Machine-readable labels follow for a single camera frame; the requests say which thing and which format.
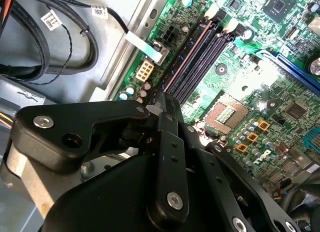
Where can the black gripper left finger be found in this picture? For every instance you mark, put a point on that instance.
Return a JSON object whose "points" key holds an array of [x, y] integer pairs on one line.
{"points": [[105, 111]]}

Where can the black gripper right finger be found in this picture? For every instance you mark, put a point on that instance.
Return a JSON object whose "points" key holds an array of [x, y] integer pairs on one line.
{"points": [[250, 184]]}

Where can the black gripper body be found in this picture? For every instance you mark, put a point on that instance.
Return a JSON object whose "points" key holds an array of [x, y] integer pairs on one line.
{"points": [[105, 204]]}

